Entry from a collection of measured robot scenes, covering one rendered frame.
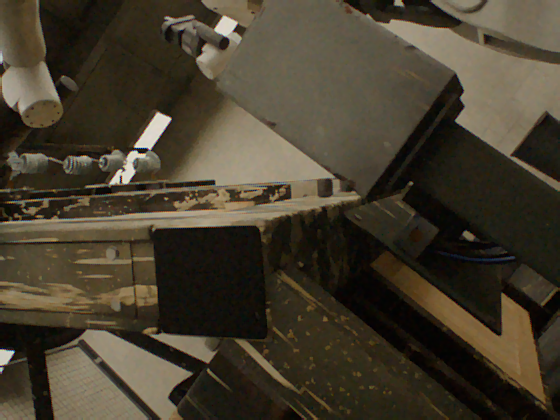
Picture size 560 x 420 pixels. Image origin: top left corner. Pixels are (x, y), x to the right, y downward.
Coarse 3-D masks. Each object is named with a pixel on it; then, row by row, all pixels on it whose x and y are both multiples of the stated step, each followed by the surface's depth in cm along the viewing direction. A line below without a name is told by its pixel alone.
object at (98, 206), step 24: (0, 192) 167; (24, 192) 165; (144, 192) 142; (168, 192) 139; (192, 192) 136; (216, 192) 133; (240, 192) 130; (264, 192) 128; (288, 192) 125; (312, 192) 123; (0, 216) 165; (24, 216) 161; (48, 216) 157; (72, 216) 153; (96, 216) 149
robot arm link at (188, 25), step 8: (192, 16) 151; (168, 24) 146; (176, 24) 147; (184, 24) 147; (192, 24) 143; (160, 32) 148; (168, 32) 147; (176, 32) 145; (184, 32) 143; (192, 32) 142; (168, 40) 149; (176, 40) 147; (184, 40) 144; (184, 48) 146
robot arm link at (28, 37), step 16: (0, 0) 70; (16, 0) 70; (32, 0) 72; (0, 16) 72; (16, 16) 72; (32, 16) 74; (0, 32) 75; (16, 32) 75; (32, 32) 76; (16, 48) 77; (32, 48) 78
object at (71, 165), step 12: (24, 144) 178; (36, 144) 183; (48, 144) 188; (60, 144) 193; (72, 144) 199; (24, 156) 173; (36, 156) 175; (72, 156) 190; (84, 156) 196; (108, 156) 208; (24, 168) 175; (36, 168) 174; (72, 168) 188; (84, 168) 192; (108, 168) 207; (120, 168) 213; (144, 168) 225
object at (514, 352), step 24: (384, 264) 154; (408, 288) 147; (432, 288) 162; (432, 312) 141; (456, 312) 154; (504, 312) 188; (480, 336) 148; (504, 336) 162; (528, 336) 177; (504, 360) 142; (528, 360) 153; (528, 384) 135
